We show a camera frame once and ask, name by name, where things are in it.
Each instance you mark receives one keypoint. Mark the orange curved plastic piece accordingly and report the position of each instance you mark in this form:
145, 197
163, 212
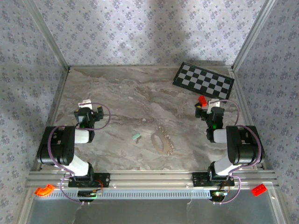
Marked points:
42, 191

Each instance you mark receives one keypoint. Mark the aluminium frame post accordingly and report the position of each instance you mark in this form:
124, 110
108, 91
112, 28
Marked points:
48, 35

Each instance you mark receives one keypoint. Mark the red toy brick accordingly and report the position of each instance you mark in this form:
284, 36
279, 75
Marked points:
259, 190

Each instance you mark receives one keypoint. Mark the black grey checkerboard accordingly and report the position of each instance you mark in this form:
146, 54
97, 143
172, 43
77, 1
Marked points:
203, 79

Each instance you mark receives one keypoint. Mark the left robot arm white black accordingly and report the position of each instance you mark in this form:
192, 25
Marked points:
58, 144

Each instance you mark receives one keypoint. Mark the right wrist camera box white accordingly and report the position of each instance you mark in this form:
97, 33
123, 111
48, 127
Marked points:
213, 103

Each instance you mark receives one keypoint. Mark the red block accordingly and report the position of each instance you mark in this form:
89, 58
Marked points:
202, 100

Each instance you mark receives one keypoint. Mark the grey metal shelf plate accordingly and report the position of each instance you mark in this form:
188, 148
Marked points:
149, 212

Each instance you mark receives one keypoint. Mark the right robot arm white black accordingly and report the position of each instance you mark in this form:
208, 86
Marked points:
243, 144

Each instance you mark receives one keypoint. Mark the aluminium frame rail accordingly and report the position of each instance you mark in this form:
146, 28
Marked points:
128, 67
53, 116
247, 116

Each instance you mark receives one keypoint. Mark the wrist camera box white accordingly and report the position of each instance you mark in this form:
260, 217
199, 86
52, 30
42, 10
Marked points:
213, 103
85, 103

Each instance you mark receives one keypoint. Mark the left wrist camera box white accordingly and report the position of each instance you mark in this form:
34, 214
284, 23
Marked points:
85, 103

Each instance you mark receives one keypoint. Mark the wide aluminium mounting rail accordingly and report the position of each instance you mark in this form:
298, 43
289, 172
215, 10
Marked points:
149, 178

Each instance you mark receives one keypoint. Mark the mint green key tag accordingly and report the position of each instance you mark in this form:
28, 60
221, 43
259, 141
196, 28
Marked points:
136, 136

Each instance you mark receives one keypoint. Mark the small circuit board green light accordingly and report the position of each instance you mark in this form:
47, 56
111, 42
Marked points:
90, 194
219, 194

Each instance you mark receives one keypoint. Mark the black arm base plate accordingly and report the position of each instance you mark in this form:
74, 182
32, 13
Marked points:
198, 179
105, 179

